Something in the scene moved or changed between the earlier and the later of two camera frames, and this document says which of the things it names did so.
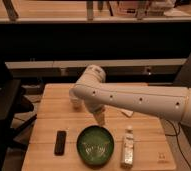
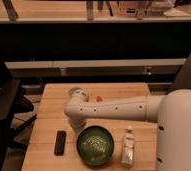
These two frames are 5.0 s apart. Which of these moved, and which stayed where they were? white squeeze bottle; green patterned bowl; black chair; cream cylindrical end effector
Moved: cream cylindrical end effector
Stayed: white squeeze bottle; green patterned bowl; black chair
